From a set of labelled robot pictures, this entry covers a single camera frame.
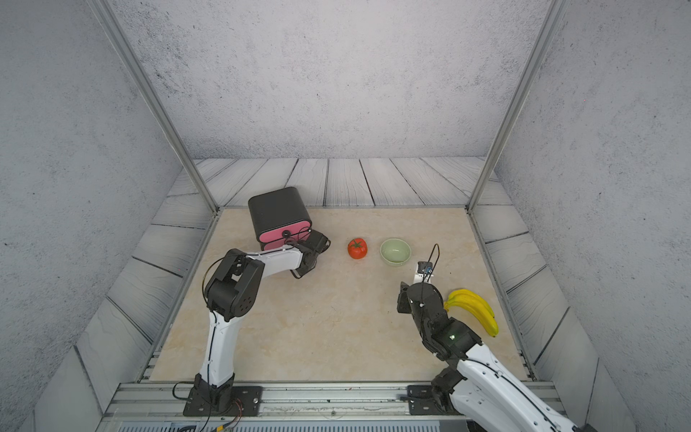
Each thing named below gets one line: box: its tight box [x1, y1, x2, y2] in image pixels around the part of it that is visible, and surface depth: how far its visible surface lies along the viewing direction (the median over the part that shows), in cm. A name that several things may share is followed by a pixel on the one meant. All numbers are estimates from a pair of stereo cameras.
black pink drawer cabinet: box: [248, 186, 313, 251], surface depth 99 cm
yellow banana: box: [443, 288, 500, 338], surface depth 87 cm
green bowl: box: [379, 237, 413, 266], surface depth 103 cm
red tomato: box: [347, 237, 368, 260], surface depth 103 cm
